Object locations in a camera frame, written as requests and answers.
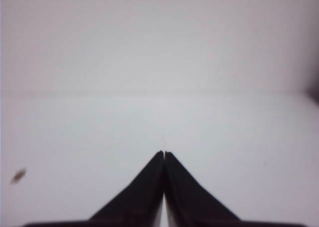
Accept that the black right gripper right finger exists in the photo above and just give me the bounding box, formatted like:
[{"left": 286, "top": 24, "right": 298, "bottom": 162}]
[{"left": 164, "top": 151, "right": 240, "bottom": 227}]

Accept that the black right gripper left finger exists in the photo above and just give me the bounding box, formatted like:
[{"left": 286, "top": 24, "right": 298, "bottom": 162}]
[{"left": 90, "top": 151, "right": 164, "bottom": 227}]

